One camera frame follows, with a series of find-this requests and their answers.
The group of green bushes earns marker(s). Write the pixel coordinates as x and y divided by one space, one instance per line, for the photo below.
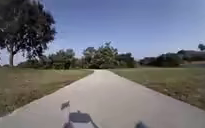
100 56

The pale concrete path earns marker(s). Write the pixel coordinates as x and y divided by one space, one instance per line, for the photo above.
106 93

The distant dark bushes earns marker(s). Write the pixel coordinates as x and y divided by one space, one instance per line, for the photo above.
170 59

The robot's own part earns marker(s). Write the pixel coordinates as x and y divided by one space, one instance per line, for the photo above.
140 125

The dry grass field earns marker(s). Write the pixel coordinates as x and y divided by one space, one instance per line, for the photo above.
23 86
176 81

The large dark tree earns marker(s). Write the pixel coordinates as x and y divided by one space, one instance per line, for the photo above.
20 23

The small distant tree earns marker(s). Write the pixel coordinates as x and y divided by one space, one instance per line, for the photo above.
202 46

